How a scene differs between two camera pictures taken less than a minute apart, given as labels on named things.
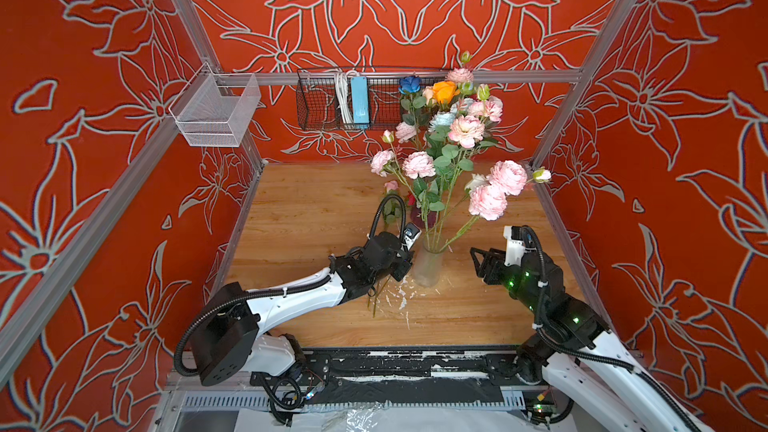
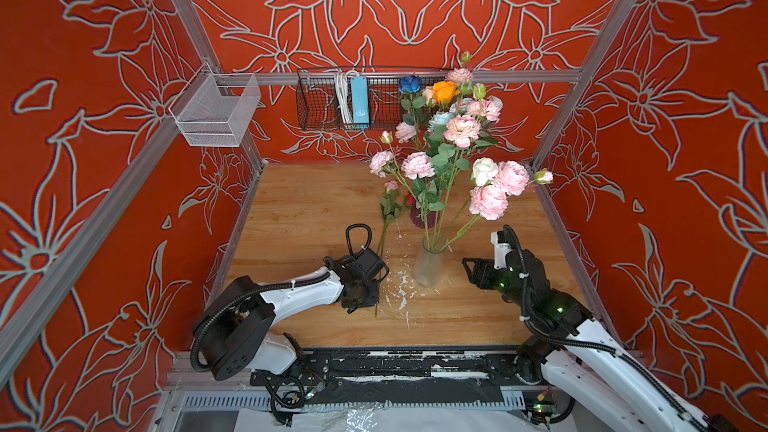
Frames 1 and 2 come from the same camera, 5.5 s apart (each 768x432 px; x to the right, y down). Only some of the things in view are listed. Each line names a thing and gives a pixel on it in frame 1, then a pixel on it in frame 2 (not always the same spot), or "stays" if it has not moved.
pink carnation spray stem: (462, 76) stays
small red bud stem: (416, 165) to (486, 200)
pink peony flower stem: (404, 132) stays
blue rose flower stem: (411, 85) stays
